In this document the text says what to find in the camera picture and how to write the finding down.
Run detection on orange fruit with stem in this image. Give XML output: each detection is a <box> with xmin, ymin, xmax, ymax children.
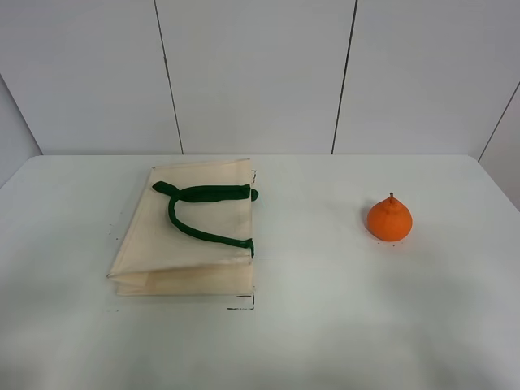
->
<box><xmin>366</xmin><ymin>193</ymin><xmax>413</xmax><ymax>242</ymax></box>

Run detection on cream linen bag green handles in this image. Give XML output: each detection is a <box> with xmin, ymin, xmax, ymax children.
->
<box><xmin>107</xmin><ymin>158</ymin><xmax>258</xmax><ymax>296</ymax></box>

